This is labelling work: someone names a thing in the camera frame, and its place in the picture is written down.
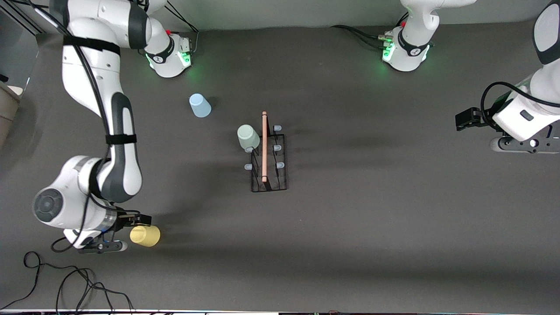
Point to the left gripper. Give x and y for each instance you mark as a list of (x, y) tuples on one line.
[(484, 117)]

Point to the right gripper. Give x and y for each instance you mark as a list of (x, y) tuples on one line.
[(124, 222)]

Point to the yellow plastic cup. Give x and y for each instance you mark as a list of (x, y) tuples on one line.
[(146, 237)]

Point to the pale green plastic cup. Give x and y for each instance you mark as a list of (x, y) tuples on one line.
[(248, 136)]

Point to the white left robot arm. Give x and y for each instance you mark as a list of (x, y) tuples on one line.
[(409, 52)]

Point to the light blue plastic cup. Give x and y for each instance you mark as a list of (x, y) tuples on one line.
[(200, 107)]

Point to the dark grey table mat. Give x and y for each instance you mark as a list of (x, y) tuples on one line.
[(350, 240)]

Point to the beige furniture piece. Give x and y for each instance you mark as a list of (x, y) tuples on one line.
[(6, 109)]

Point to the dark metal frame bar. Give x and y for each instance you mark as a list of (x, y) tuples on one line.
[(26, 24)]

